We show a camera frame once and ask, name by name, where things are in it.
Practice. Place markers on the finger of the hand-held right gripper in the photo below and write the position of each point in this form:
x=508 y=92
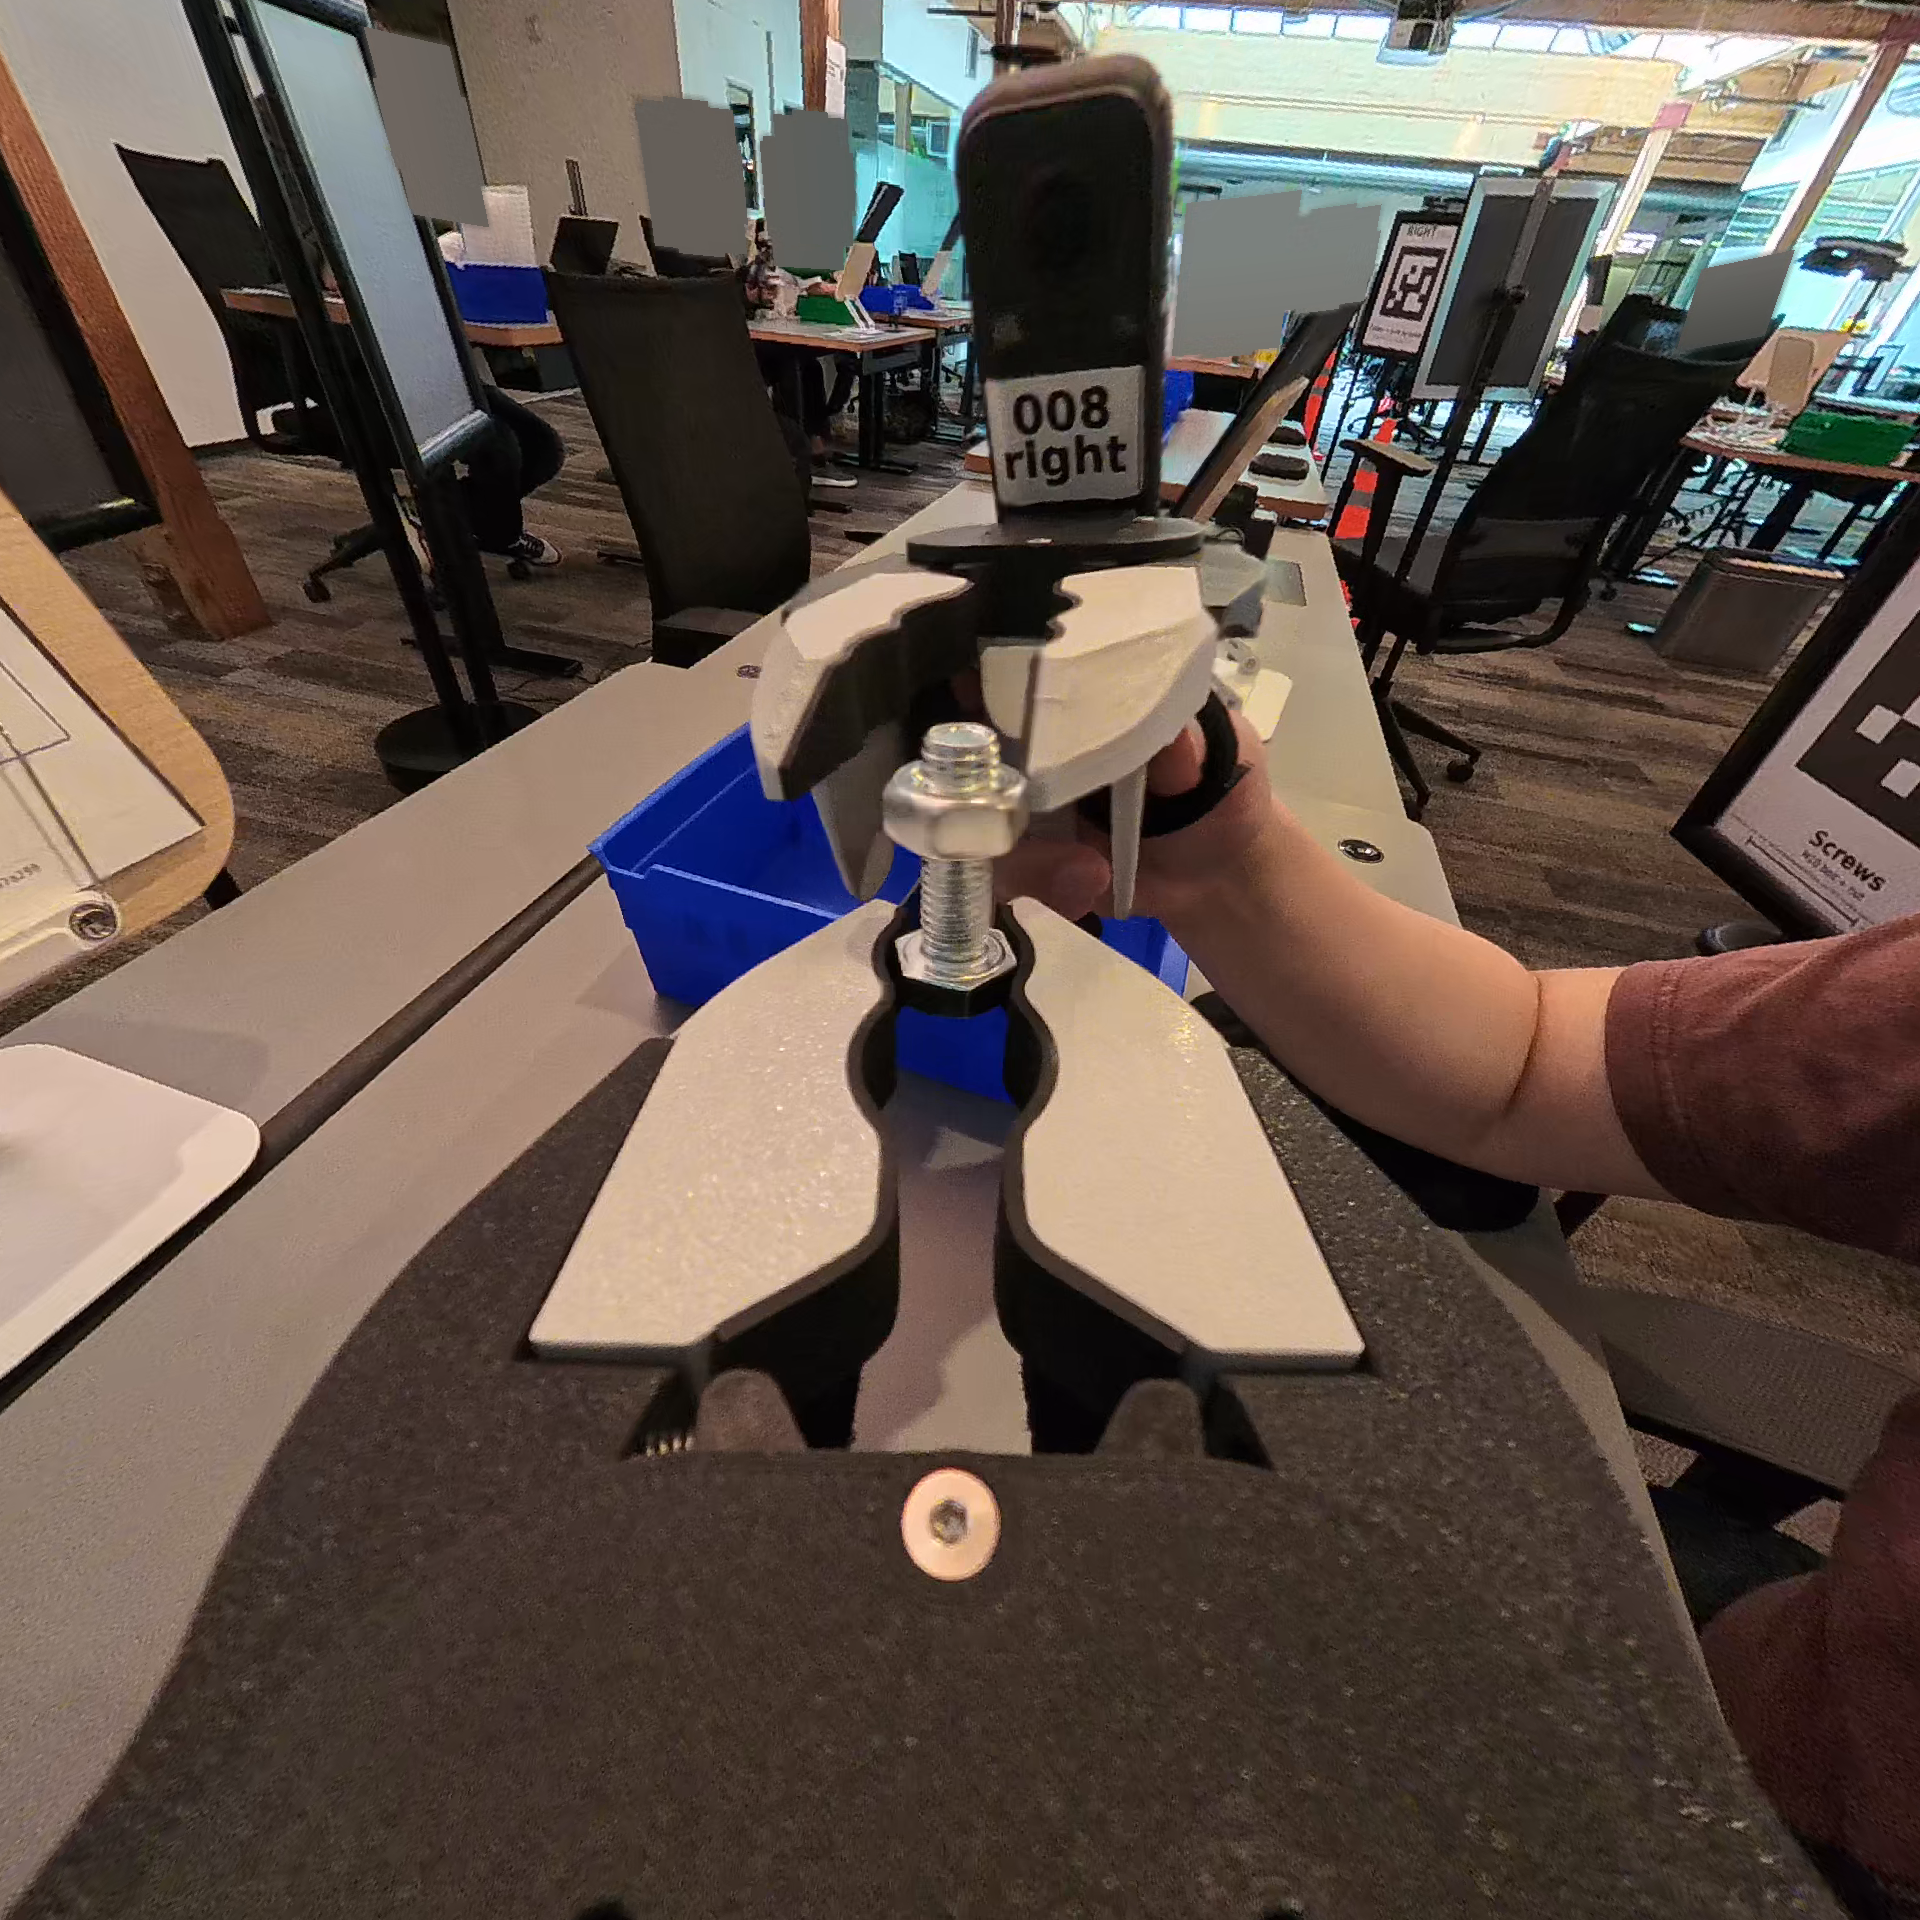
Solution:
x=839 y=661
x=1125 y=674

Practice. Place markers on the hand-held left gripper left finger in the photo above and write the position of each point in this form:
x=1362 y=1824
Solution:
x=721 y=1170

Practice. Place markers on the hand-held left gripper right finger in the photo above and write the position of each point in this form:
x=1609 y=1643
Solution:
x=1172 y=1170

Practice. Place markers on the silver hex nut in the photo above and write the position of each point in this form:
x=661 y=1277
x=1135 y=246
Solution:
x=956 y=818

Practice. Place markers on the blue plastic tray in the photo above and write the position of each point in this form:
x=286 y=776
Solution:
x=705 y=900

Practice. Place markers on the silver hex bolt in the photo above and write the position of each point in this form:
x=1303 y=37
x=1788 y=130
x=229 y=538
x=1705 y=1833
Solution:
x=956 y=907

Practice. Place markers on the blue storage bin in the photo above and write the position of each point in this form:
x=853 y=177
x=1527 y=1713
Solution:
x=495 y=292
x=1180 y=402

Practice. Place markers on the green plastic bin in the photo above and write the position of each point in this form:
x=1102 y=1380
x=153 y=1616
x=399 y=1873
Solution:
x=827 y=306
x=1853 y=437

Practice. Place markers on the tilted wooden document board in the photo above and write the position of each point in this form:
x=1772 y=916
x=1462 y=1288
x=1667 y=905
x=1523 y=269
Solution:
x=1261 y=435

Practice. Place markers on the black office chair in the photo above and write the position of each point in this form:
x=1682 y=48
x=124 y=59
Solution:
x=211 y=253
x=676 y=435
x=1590 y=451

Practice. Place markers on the black mesh armrest pad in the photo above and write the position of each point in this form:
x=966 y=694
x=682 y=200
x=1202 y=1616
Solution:
x=1454 y=1193

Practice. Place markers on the orange traffic cone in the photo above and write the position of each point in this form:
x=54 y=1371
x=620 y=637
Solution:
x=1355 y=502

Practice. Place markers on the small framed code sign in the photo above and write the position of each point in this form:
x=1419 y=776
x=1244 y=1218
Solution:
x=1411 y=283

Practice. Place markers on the ceiling projector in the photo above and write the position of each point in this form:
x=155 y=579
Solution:
x=1415 y=33

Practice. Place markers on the grey storage box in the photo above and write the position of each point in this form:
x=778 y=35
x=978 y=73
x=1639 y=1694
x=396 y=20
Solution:
x=1748 y=616

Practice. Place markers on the screen on black floor stand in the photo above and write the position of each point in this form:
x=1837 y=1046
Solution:
x=361 y=253

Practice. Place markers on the rounded wooden board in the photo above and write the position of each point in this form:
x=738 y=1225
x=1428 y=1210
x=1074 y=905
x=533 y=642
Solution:
x=202 y=809

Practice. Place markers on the wooden-top desk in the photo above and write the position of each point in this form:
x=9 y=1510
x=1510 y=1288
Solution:
x=301 y=305

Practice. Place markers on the large framed code sign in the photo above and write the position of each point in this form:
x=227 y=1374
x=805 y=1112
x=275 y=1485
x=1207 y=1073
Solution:
x=1830 y=809

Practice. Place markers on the black framed panel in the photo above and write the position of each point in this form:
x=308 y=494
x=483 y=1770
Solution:
x=44 y=421

